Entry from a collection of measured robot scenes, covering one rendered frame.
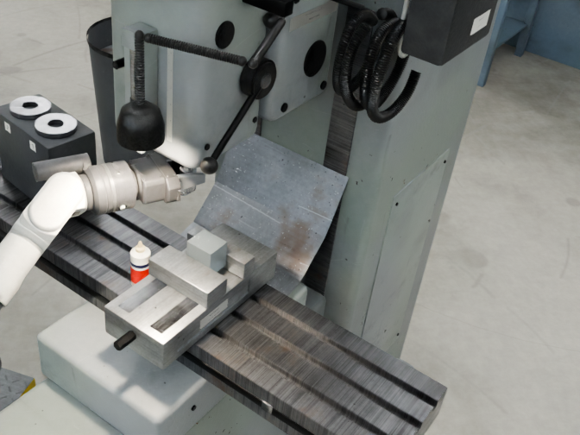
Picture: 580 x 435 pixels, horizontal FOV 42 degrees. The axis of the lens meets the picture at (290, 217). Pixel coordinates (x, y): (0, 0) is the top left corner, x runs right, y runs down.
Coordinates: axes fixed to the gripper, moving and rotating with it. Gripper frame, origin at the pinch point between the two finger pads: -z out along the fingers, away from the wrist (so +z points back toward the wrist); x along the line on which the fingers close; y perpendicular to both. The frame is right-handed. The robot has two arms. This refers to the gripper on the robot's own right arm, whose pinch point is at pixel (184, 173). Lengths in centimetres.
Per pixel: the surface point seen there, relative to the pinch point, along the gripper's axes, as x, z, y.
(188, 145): -11.3, 4.4, -13.4
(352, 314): -4, -45, 50
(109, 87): 178, -43, 77
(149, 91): -6.5, 9.3, -21.7
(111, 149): 181, -44, 110
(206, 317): -15.7, 1.3, 23.0
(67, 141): 31.5, 13.3, 8.8
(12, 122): 43.2, 22.0, 8.8
